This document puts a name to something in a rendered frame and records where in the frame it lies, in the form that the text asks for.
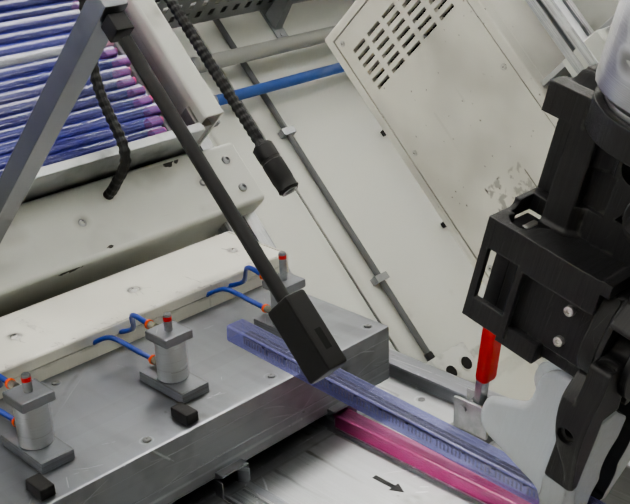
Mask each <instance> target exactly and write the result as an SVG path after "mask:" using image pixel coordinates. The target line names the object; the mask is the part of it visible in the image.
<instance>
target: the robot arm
mask: <svg viewBox="0 0 630 504"><path fill-rule="evenodd" d="M541 110H543V111H544V112H546V113H548V114H550V115H552V116H554V117H556V118H558V122H557V125H556V128H555V131H554V135H553V138H552V141H551V144H550V148H549V151H548V154H547V157H546V161H545V164H544V167H543V170H542V173H541V177H540V180H539V183H538V186H537V187H536V188H534V189H532V190H530V191H528V192H525V193H523V194H521V195H519V196H517V197H515V200H514V202H513V204H512V205H511V206H510V207H508V208H505V209H503V210H501V211H499V212H497V213H495V214H493V215H490V216H489V219H488V223H487V226H486V230H485V233H484V237H483V240H482V244H481V248H480V251H479V255H478V258H477V262H476V265H475V269H474V272H473V276H472V279H471V283H470V286H469V290H468V293H467V297H466V300H465V304H464V307H463V311H462V313H463V314H464V315H466V316H467V317H469V318H470V319H472V320H473V321H475V322H476V323H478V324H479V325H481V326H482V327H484V328H485V329H487V330H488V331H490V332H491V333H493V334H494V335H496V337H495V340H496V341H497V342H499V343H500V344H502V345H503V346H505V347H506V348H508V349H509V350H511V351H512V352H514V353H515V354H517V355H518V356H520V357H521V358H523V359H524V360H526V361H527V362H529V363H530V364H532V363H534V362H535V361H537V360H538V359H540V358H541V357H544V358H545V359H547V360H548V361H545V362H542V363H541V364H540V365H539V366H538V368H537V370H536V372H535V376H534V383H535V387H536V390H535V392H534V394H533V397H532V398H531V399H530V400H518V399H513V398H507V397H501V396H491V397H489V398H487V399H486V401H485V402H484V404H483V406H482V409H481V421H482V425H483V427H484V429H485V431H486V432H487V434H488V435H489V436H490V437H491V438H492V439H493V440H494V442H495V443H496V444H497V445H498V446H499V447H500V448H501V449H502V450H503V451H504V452H505V453H506V454H507V455H508V457H509V458H510V459H511V460H512V461H513V462H514V463H515V464H516V465H517V466H518V467H519V468H520V469H521V471H522V472H523V473H524V474H525V475H526V476H527V477H528V478H529V479H530V480H531V481H532V482H533V484H534V485H535V487H536V488H537V491H538V498H539V504H587V503H588V500H589V497H590V496H592V497H594V498H596V499H598V500H602V499H604V498H605V497H606V496H607V494H608V493H609V491H610V490H611V488H612V487H613V485H614V484H615V482H616V481H617V479H618V478H619V476H620V475H621V473H622V472H623V470H624V469H625V467H626V466H627V464H628V463H629V461H630V0H619V3H618V6H617V9H616V12H615V15H614V18H613V21H612V24H611V27H610V30H609V33H608V36H607V39H606V42H605V45H604V48H603V52H602V55H601V58H600V61H599V63H597V64H594V65H591V66H588V67H587V68H586V69H583V70H582V71H581V72H580V73H579V74H578V75H577V76H575V77H574V78H569V77H568V76H567V75H566V76H559V77H556V78H553V79H550V83H549V86H548V89H547V93H546V96H545V99H544V103H543V106H542V109H541ZM528 209H530V210H532V211H534V212H536V213H537V214H539V215H541V216H542V217H541V218H540V219H538V218H537V217H535V216H533V215H531V214H530V213H525V214H523V215H521V216H519V217H517V218H515V215H517V214H519V213H522V212H524V211H526V210H528ZM514 218H515V219H514ZM491 250H493V251H494V252H496V256H495V259H494V263H493V266H492V269H491V273H490V276H489V280H488V283H487V286H486V290H485V293H484V296H483V298H482V297H480V296H479V295H478V292H479V289H480V286H481V282H482V279H483V275H484V272H485V268H486V265H487V262H488V258H489V255H490V251H491Z"/></svg>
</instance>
